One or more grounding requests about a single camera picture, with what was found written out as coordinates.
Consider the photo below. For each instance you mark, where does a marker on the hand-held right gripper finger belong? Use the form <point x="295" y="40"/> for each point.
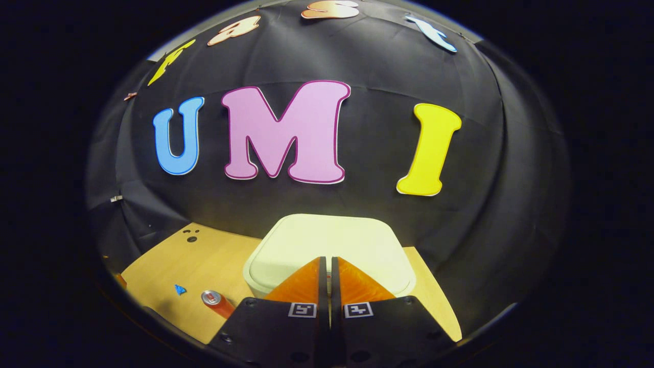
<point x="334" y="291"/>
<point x="323" y="286"/>

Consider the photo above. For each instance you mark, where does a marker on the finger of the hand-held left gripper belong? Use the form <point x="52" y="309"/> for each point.
<point x="121" y="281"/>

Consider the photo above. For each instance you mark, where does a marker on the pale green desktop garbage bin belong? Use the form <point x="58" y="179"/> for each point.
<point x="332" y="240"/>

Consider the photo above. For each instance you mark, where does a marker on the blue paper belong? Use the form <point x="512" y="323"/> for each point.
<point x="180" y="290"/>

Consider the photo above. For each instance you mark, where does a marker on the orange pop can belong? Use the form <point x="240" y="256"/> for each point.
<point x="217" y="302"/>

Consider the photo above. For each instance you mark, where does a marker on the copper cloth clip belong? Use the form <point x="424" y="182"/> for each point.
<point x="131" y="95"/>

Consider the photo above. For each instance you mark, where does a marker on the black backdrop cloth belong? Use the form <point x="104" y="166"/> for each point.
<point x="378" y="66"/>

